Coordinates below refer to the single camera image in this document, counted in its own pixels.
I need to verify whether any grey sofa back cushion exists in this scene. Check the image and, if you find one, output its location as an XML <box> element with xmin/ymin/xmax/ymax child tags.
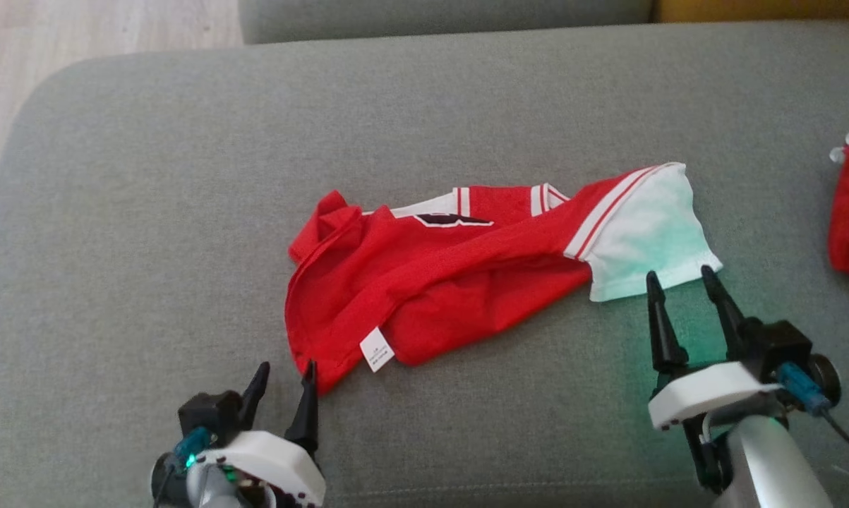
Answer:
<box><xmin>237</xmin><ymin>0</ymin><xmax>657</xmax><ymax>46</ymax></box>

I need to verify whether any teal camera plug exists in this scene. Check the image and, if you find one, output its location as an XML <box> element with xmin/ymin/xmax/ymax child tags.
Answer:
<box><xmin>777</xmin><ymin>362</ymin><xmax>833</xmax><ymax>417</ymax></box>
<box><xmin>172</xmin><ymin>425</ymin><xmax>213</xmax><ymax>471</ymax></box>

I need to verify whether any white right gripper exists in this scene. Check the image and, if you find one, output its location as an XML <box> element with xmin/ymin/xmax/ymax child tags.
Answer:
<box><xmin>645</xmin><ymin>265</ymin><xmax>843</xmax><ymax>432</ymax></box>

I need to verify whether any teal right camera plug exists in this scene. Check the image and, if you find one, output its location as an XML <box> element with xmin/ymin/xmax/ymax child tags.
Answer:
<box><xmin>777</xmin><ymin>362</ymin><xmax>833</xmax><ymax>417</ymax></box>

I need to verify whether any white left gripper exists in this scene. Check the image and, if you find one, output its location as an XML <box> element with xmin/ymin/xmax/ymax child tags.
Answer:
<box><xmin>150</xmin><ymin>360</ymin><xmax>327</xmax><ymax>508</ymax></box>

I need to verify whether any yellow sofa cushion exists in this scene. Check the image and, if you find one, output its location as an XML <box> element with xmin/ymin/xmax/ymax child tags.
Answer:
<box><xmin>653</xmin><ymin>0</ymin><xmax>849</xmax><ymax>24</ymax></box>

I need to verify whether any teal left camera plug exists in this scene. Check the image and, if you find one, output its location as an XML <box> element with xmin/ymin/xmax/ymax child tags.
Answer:
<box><xmin>172</xmin><ymin>425</ymin><xmax>213</xmax><ymax>471</ymax></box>

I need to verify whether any grey sofa seat cushion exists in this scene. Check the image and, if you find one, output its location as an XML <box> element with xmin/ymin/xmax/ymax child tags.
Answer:
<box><xmin>0</xmin><ymin>20</ymin><xmax>849</xmax><ymax>508</ymax></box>

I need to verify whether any red jersey with white sleeves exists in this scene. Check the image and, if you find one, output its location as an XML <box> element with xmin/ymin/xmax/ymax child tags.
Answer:
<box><xmin>284</xmin><ymin>162</ymin><xmax>724</xmax><ymax>397</ymax></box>

